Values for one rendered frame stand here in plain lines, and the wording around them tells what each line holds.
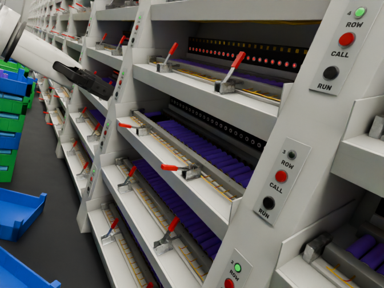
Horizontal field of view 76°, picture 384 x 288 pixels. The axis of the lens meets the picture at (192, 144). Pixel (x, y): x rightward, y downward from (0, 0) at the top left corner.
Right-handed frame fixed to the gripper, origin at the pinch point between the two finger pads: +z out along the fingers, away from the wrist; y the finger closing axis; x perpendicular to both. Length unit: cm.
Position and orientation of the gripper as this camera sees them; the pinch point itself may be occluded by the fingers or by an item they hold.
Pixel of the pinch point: (100, 87)
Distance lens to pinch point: 54.9
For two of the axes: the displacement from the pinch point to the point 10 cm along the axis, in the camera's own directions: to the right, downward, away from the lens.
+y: 5.4, 3.8, -7.5
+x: 5.0, -8.6, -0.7
